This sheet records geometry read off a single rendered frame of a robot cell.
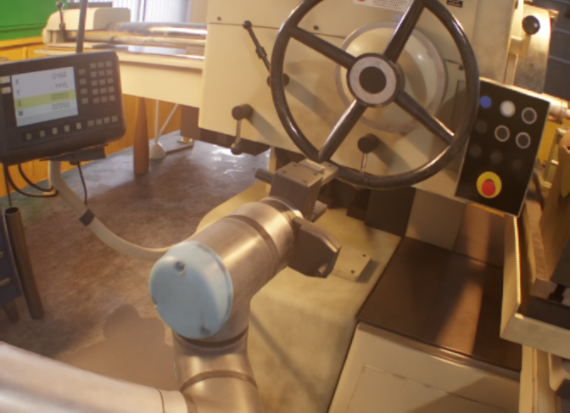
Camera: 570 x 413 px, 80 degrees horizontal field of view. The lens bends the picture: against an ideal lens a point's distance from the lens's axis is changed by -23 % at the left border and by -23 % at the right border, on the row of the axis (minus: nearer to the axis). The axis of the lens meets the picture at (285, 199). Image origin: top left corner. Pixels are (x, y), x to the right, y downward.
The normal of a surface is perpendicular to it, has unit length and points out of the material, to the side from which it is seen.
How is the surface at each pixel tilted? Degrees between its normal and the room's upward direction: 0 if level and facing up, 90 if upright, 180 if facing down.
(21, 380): 29
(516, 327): 90
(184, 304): 85
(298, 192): 90
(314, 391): 90
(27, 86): 71
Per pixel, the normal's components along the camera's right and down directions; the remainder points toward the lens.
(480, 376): -0.47, 0.33
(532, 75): -0.41, 0.05
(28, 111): 0.73, 0.04
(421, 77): 0.04, 0.31
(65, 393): 0.55, -0.66
